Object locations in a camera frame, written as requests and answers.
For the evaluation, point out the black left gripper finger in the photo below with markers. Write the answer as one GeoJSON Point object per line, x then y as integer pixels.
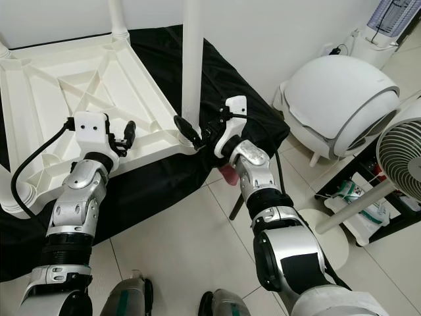
{"type": "Point", "coordinates": [130, 131]}

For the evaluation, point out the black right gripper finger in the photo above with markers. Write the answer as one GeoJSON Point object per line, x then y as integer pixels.
{"type": "Point", "coordinates": [185, 129]}

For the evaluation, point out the white plastic children table top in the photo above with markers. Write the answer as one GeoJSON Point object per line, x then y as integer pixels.
{"type": "Point", "coordinates": [52, 112]}

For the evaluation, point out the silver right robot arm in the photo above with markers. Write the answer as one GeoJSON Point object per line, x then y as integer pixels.
{"type": "Point", "coordinates": [256, 171]}

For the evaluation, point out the dark metal table leg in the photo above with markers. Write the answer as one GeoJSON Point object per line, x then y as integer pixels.
{"type": "Point", "coordinates": [235, 207]}

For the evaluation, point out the white domed appliance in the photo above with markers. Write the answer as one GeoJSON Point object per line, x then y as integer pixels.
{"type": "Point", "coordinates": [335, 92]}

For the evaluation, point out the black low floor shelf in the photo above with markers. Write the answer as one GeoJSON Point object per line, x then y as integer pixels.
{"type": "Point", "coordinates": [335, 178]}

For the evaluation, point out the grey green left robot leg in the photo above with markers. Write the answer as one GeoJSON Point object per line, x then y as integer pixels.
{"type": "Point", "coordinates": [130, 297]}

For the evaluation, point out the grey green robot leg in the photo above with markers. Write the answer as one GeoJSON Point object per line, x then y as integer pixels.
{"type": "Point", "coordinates": [130, 297]}
{"type": "Point", "coordinates": [227, 305]}

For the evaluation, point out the white green plastic package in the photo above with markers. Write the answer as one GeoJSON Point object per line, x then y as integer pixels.
{"type": "Point", "coordinates": [355, 197]}

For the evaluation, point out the grey green right robot leg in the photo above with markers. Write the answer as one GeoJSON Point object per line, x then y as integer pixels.
{"type": "Point", "coordinates": [227, 305]}

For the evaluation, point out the white small appliance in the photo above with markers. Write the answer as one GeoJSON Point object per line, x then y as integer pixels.
{"type": "Point", "coordinates": [378, 46]}

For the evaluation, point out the white floor fan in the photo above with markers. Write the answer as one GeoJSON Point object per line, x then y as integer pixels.
{"type": "Point", "coordinates": [401, 158]}

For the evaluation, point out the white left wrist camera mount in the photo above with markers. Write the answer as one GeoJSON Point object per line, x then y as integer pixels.
{"type": "Point", "coordinates": [89, 125]}

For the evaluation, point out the pink table frame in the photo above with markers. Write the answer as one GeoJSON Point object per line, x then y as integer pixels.
{"type": "Point", "coordinates": [230, 174]}

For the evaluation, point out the white wall socket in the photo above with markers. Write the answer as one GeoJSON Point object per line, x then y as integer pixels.
{"type": "Point", "coordinates": [327, 49]}

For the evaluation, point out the black wall plug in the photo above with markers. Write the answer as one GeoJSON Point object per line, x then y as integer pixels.
{"type": "Point", "coordinates": [337, 51]}

